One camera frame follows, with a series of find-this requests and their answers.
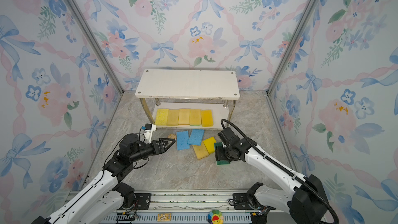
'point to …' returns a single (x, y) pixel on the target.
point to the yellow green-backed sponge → (195, 116)
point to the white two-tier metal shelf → (213, 90)
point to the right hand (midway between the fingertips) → (219, 154)
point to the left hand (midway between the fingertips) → (171, 141)
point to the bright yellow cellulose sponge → (161, 117)
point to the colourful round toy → (215, 216)
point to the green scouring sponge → (222, 162)
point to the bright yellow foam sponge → (210, 143)
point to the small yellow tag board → (164, 216)
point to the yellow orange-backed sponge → (184, 116)
